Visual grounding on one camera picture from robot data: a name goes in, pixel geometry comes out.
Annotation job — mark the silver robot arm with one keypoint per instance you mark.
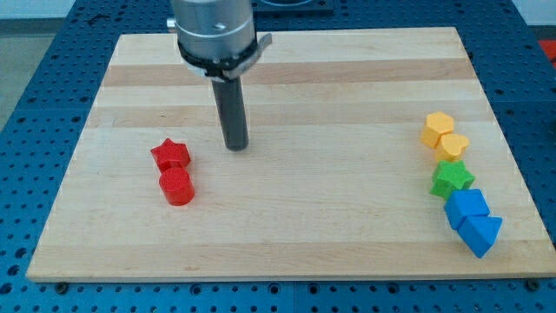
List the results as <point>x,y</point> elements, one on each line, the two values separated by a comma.
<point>214,29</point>

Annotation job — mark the wooden board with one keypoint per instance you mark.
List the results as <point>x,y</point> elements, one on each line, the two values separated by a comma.
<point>334,184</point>

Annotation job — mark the red star block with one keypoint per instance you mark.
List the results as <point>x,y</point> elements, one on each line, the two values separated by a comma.
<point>171,155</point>

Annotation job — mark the green star block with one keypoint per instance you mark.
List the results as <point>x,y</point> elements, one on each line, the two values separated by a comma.
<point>449,177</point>

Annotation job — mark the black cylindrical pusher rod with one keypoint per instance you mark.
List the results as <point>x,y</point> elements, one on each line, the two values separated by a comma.
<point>232,115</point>

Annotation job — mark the red cylinder block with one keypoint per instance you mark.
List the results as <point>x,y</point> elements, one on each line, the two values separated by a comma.
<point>177,186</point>

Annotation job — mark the yellow hexagon block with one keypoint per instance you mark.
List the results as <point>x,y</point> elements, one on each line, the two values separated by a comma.
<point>436,125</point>

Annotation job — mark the yellow heart block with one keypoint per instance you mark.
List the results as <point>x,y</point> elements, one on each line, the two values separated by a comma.
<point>451,147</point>

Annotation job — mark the blue cube block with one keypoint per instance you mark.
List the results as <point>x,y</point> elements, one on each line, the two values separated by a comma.
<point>464,203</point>

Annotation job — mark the blue triangle block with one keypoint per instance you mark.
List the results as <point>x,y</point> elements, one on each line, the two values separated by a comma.
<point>480,233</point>

